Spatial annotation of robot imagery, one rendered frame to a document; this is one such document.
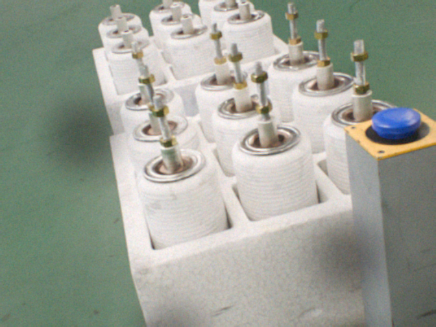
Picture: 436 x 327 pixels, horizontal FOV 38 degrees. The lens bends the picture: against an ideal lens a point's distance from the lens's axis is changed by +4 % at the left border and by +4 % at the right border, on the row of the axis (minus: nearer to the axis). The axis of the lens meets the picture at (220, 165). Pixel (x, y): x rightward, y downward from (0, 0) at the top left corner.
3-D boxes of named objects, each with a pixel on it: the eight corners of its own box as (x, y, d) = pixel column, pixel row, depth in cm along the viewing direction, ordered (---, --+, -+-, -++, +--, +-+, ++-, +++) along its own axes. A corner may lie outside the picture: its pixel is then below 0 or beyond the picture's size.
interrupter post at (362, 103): (348, 119, 75) (346, 93, 73) (363, 111, 76) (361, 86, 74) (363, 124, 73) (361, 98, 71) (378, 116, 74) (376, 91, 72)
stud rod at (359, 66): (356, 102, 74) (352, 40, 70) (364, 100, 74) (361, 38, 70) (359, 105, 73) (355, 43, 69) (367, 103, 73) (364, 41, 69)
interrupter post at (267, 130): (256, 143, 73) (252, 118, 72) (274, 136, 74) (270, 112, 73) (265, 150, 71) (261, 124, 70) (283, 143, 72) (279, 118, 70)
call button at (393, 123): (407, 122, 58) (406, 102, 57) (430, 139, 54) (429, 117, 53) (365, 133, 57) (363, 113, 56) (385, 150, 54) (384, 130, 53)
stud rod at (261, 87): (272, 122, 71) (263, 61, 68) (265, 126, 71) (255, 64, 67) (267, 120, 72) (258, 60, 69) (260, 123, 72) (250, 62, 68)
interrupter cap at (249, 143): (228, 143, 75) (228, 137, 75) (282, 123, 77) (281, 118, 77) (255, 165, 68) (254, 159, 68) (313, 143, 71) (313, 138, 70)
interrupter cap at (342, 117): (318, 121, 76) (317, 116, 75) (364, 99, 79) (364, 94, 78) (361, 137, 70) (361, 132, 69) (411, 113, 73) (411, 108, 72)
